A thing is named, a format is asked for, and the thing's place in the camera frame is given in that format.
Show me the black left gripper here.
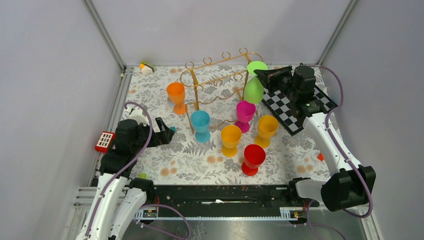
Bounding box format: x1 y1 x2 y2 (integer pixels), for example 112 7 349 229
132 116 174 153

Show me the yellow plastic wine glass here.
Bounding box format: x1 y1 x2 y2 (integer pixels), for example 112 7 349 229
254 115 279 149
220 125 242 158

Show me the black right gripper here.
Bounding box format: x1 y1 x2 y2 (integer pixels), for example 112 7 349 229
254 65 299 101

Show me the green plastic wine glass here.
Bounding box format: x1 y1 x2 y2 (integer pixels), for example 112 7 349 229
243 61 268 104

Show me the floral patterned table mat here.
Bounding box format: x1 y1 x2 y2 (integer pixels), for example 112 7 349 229
126 66 330 185

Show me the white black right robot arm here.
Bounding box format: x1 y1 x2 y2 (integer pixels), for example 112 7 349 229
252 64 376 218

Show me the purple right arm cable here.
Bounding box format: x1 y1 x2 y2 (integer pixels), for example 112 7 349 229
306 64 374 240

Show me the orange plastic wine glass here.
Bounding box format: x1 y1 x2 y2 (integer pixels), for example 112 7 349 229
166 82 187 115

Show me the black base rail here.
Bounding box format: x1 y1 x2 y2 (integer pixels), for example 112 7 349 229
134 185 311 221

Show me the black white checkerboard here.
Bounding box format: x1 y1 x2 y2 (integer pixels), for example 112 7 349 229
261 84 338 136

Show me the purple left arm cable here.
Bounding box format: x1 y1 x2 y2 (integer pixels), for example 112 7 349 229
84 101 192 240

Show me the orange white green toy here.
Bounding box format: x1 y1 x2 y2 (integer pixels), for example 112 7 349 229
139 61 156 75

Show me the red plastic wine glass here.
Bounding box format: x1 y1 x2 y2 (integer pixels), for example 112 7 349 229
241 144 266 176

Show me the blue plastic wine glass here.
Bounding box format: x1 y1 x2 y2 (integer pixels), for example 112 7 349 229
190 110 211 143

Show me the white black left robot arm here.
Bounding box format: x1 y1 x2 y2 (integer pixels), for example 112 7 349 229
76 102 175 240

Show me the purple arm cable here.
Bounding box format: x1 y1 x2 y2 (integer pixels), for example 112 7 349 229
306 64 374 240
84 101 192 240

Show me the red white small block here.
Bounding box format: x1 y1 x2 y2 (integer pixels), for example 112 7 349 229
94 131 116 153

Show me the gold wire wine glass rack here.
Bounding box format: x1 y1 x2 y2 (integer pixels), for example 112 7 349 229
178 47 264 134

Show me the small orange red piece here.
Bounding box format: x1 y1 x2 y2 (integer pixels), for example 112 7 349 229
317 153 325 161

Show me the yellow plastic wine glass right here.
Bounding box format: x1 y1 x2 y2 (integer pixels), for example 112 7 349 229
254 115 279 149

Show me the yellow plastic wine glass front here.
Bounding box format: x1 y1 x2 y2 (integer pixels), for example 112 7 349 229
220 125 242 158

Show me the magenta plastic wine glass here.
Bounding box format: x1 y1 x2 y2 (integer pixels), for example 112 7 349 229
235 100 256 134

